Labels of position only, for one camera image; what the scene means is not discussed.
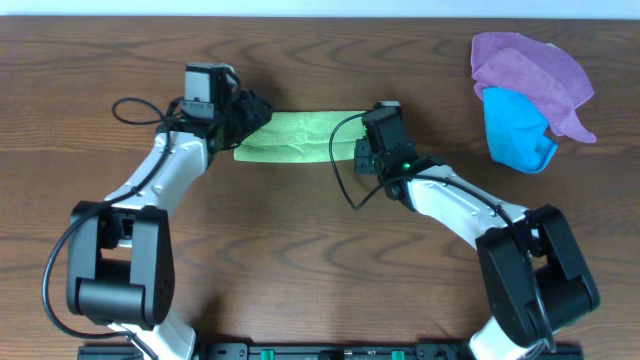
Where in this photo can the purple cloth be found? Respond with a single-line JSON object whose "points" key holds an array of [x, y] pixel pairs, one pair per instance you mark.
{"points": [[544, 73]]}

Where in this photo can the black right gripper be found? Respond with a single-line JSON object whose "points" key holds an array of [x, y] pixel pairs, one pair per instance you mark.
{"points": [[362, 163]]}

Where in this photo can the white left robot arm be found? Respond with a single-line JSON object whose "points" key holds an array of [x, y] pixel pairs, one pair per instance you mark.
{"points": [[120, 269]]}

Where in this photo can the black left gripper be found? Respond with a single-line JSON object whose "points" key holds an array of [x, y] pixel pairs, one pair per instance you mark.
{"points": [[250, 103]]}

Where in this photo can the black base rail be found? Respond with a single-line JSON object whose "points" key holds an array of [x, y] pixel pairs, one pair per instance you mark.
{"points": [[240, 351]]}

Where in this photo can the green cloth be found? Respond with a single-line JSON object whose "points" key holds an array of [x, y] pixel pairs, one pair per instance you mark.
{"points": [[292, 137]]}

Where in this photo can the blue cloth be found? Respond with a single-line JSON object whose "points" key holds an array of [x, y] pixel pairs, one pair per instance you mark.
{"points": [[515, 131]]}

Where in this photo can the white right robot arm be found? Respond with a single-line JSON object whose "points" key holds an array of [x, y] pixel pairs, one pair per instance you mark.
{"points": [[536, 278]]}

